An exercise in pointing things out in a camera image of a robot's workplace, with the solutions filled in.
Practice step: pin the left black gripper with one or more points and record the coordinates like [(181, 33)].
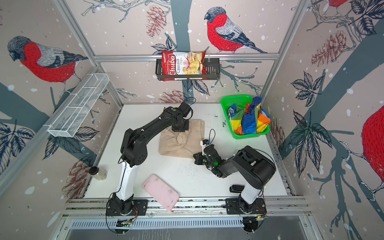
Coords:
[(186, 128)]

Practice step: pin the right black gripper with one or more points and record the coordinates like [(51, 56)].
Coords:
[(198, 158)]

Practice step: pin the beige shorts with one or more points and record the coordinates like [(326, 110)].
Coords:
[(183, 144)]

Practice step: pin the multicoloured shorts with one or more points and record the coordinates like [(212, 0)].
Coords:
[(248, 118)]

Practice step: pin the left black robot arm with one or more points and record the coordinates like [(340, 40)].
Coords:
[(134, 152)]

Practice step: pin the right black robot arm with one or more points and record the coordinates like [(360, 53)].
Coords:
[(253, 165)]

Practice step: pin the small black device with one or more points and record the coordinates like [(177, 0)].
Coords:
[(236, 188)]

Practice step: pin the green plastic basket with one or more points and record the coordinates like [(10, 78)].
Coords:
[(227, 101)]

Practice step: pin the pink plastic tray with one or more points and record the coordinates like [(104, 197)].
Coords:
[(163, 193)]

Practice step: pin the red cassava chips bag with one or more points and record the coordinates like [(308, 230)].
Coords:
[(175, 64)]

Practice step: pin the small bottle left side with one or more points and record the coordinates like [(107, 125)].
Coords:
[(98, 173)]

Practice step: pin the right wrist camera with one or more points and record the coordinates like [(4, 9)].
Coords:
[(205, 143)]

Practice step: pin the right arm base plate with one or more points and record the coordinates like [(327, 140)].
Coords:
[(238, 206)]

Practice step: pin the black wire wall basket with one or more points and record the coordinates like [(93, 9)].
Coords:
[(212, 67)]

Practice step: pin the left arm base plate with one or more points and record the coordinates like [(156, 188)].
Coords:
[(117, 208)]

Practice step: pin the white wire wall basket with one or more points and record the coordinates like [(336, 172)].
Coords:
[(80, 104)]

